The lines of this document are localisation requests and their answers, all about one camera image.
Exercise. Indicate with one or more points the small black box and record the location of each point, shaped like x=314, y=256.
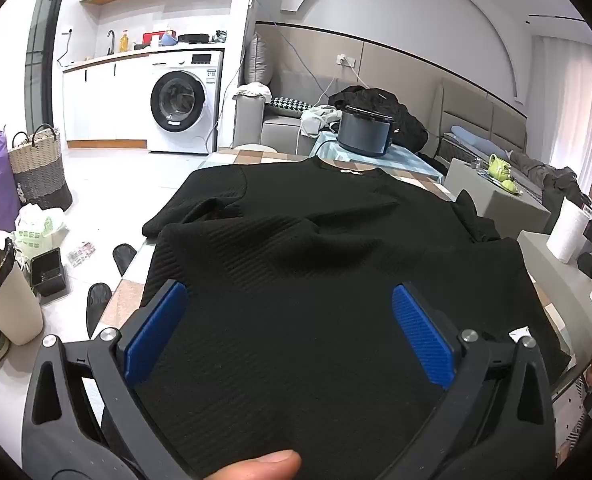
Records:
x=48, y=272

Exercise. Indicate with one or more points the green teapot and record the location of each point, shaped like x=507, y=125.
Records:
x=503, y=172

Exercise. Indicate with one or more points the white base cabinet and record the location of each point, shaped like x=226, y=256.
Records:
x=100, y=105

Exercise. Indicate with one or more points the grey clothes pile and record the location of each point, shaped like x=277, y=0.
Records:
x=318, y=119

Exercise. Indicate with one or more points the white trash bin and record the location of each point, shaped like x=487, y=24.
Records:
x=10, y=310

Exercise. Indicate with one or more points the yellow bottle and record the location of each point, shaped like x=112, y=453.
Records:
x=123, y=42

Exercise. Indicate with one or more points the light blue tablecloth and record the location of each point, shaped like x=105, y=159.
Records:
x=411, y=162

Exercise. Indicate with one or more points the beige bed headboard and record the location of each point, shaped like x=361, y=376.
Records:
x=481, y=110

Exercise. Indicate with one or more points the black slipper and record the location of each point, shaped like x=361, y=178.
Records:
x=98, y=307
x=124, y=259

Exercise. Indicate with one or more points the grey cushion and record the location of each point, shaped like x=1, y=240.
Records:
x=260, y=60

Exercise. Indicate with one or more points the person's left hand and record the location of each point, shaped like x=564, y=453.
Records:
x=261, y=467

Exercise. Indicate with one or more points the white cloth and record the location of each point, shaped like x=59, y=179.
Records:
x=253, y=92

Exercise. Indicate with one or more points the plaid blanket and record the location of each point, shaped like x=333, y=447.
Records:
x=256, y=154

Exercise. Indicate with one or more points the houndstooth pillow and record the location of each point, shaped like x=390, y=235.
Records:
x=291, y=104

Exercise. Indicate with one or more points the red box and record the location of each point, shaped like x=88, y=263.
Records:
x=155, y=39

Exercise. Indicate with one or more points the white wall outlet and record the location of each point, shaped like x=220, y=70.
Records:
x=346, y=60

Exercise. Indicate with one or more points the black faucet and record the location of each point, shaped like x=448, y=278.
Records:
x=110, y=42

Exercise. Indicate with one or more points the dark rice cooker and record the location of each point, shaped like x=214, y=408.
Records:
x=363, y=132

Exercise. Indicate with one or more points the white curtain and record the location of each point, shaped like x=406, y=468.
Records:
x=576, y=110

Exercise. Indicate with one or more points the light grey side table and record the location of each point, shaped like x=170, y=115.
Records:
x=561, y=285

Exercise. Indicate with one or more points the black jacket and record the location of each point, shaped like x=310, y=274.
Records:
x=406, y=125

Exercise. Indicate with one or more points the small clear packet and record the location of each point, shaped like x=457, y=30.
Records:
x=82, y=254

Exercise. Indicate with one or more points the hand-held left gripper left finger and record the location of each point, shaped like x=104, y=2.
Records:
x=155, y=330

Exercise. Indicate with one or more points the black knit sweater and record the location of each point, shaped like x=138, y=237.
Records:
x=301, y=270

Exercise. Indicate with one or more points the grey box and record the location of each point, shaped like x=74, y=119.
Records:
x=501, y=210

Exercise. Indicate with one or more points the blue pillow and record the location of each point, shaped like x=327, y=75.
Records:
x=476, y=139

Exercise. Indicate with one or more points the white plastic bag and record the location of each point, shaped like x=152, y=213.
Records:
x=38, y=230

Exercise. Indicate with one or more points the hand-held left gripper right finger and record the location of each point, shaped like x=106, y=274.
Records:
x=423, y=335

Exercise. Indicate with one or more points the grey sofa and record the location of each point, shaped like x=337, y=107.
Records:
x=281, y=132

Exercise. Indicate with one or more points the white washing machine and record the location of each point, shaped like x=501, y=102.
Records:
x=185, y=110

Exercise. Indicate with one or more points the black framed door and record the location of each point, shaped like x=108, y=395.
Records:
x=43, y=50

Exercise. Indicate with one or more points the paper towel roll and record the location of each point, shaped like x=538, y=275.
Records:
x=568, y=232

